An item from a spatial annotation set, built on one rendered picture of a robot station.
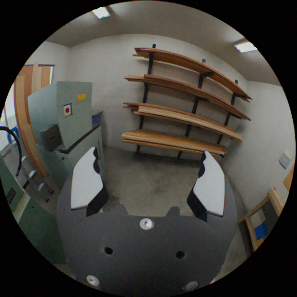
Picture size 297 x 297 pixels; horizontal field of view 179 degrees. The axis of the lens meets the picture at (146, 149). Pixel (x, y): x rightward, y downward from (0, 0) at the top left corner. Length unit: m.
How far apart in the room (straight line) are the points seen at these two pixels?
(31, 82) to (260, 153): 4.55
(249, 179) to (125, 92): 3.25
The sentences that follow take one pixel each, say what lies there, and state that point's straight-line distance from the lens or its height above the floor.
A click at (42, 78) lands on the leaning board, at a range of 2.37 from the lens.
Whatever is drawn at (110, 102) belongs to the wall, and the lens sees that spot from 2.04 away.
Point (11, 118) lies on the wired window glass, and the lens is 2.28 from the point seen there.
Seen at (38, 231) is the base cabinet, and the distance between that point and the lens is 1.03.
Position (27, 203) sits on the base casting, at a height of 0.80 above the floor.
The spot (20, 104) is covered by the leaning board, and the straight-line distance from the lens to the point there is 2.11.
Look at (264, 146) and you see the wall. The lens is 2.57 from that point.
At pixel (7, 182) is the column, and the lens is 0.88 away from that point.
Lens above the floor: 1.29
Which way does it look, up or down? 32 degrees down
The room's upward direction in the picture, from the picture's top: 10 degrees clockwise
